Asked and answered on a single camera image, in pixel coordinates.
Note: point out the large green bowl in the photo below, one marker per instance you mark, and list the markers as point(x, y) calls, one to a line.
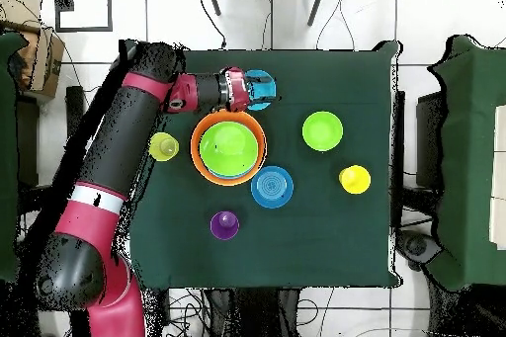
point(229, 147)

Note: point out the large blue bowl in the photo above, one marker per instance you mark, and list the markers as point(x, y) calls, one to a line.
point(229, 176)

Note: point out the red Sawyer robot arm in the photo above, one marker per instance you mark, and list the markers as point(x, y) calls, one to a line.
point(118, 147)

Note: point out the small cyan bowl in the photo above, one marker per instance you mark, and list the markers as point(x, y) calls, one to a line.
point(263, 90)

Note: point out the small green bowl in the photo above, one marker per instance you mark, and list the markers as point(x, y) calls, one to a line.
point(322, 131)

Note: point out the large orange bowl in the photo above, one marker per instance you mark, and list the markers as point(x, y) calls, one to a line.
point(195, 155)

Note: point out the small ribbed blue bowl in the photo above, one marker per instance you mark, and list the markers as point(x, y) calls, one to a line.
point(272, 186)

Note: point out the translucent yellow-green cup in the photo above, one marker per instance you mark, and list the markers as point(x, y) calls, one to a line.
point(166, 147)

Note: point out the opaque yellow cup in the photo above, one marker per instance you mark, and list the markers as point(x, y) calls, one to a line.
point(354, 179)

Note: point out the purple cup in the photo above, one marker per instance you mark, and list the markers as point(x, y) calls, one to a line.
point(224, 226)

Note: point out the dark green tablecloth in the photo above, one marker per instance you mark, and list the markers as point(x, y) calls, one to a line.
point(316, 234)

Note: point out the brown cardboard box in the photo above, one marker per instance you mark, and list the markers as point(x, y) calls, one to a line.
point(47, 64)

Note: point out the green cloth covered table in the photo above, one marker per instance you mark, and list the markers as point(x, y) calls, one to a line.
point(470, 135)
point(6, 155)

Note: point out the dark grey base foot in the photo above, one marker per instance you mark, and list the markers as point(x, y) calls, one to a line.
point(417, 246)

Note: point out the black power box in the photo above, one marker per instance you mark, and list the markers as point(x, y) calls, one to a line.
point(162, 305)

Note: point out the white box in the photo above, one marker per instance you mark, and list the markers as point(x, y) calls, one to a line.
point(500, 175)

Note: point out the black camera tripod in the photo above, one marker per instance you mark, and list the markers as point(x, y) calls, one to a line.
point(213, 1)

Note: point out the black square floor frame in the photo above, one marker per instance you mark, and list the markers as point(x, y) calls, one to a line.
point(83, 29)

